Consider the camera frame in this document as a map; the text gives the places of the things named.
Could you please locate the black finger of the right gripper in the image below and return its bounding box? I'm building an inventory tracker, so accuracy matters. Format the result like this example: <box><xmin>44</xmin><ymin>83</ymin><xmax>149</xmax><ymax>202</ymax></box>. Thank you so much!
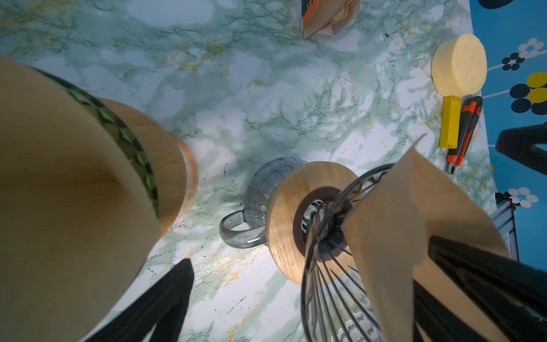
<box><xmin>428</xmin><ymin>236</ymin><xmax>546</xmax><ymax>341</ymax></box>

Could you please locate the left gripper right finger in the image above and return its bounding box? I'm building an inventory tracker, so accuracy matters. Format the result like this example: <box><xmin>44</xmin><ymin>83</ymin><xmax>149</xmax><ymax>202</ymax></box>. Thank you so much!
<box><xmin>496</xmin><ymin>123</ymin><xmax>547</xmax><ymax>175</ymax></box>

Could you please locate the red black small tool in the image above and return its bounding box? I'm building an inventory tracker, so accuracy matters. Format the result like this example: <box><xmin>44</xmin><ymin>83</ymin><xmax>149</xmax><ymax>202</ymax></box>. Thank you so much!
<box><xmin>447</xmin><ymin>96</ymin><xmax>484</xmax><ymax>175</ymax></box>

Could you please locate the amber glass carafe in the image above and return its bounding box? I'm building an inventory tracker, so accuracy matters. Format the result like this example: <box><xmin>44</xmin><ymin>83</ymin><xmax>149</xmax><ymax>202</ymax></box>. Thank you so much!
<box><xmin>170</xmin><ymin>133</ymin><xmax>199</xmax><ymax>224</ymax></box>

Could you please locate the grey glass dripper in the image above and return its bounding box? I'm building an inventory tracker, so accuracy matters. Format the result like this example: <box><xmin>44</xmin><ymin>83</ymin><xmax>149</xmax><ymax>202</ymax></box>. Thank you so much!
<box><xmin>301</xmin><ymin>164</ymin><xmax>392</xmax><ymax>341</ymax></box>

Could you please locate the grey glass carafe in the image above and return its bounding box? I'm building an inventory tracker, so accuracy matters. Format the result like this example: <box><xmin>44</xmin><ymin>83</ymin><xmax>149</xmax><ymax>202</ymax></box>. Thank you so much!
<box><xmin>219</xmin><ymin>157</ymin><xmax>306</xmax><ymax>249</ymax></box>

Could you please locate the aluminium front rail frame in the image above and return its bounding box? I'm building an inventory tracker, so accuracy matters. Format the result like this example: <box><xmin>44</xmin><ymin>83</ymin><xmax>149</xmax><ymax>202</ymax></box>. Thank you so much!
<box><xmin>490</xmin><ymin>199</ymin><xmax>520</xmax><ymax>262</ymax></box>

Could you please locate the yellow rectangular block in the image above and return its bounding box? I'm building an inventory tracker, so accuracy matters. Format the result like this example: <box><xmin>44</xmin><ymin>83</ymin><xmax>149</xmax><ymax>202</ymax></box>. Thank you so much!
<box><xmin>440</xmin><ymin>95</ymin><xmax>462</xmax><ymax>149</ymax></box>

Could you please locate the brown paper coffee filter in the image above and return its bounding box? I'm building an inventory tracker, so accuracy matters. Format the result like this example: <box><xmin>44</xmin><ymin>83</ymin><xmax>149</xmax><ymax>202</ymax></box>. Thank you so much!
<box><xmin>1</xmin><ymin>57</ymin><xmax>160</xmax><ymax>341</ymax></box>

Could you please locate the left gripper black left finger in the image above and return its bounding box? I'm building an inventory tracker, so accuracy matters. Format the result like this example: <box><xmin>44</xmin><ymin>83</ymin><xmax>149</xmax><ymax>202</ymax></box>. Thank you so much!
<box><xmin>88</xmin><ymin>259</ymin><xmax>195</xmax><ymax>341</ymax></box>

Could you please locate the green glass dripper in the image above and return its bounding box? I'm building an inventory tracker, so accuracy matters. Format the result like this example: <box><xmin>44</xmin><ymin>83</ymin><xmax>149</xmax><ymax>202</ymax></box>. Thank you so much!
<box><xmin>31</xmin><ymin>67</ymin><xmax>159</xmax><ymax>217</ymax></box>

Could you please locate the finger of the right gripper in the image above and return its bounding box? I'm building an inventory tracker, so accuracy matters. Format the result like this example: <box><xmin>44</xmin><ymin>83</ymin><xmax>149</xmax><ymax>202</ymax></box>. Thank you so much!
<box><xmin>413</xmin><ymin>281</ymin><xmax>479</xmax><ymax>341</ymax></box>

